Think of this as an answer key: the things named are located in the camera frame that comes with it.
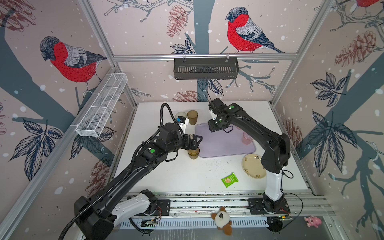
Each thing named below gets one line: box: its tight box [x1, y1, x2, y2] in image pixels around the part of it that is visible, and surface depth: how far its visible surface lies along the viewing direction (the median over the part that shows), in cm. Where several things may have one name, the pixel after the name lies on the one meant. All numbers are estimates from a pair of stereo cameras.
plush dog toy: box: [211, 206, 233, 236], surface depth 70 cm
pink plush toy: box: [304, 215, 322, 229], surface depth 69 cm
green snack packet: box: [220, 172, 239, 189], surface depth 83 cm
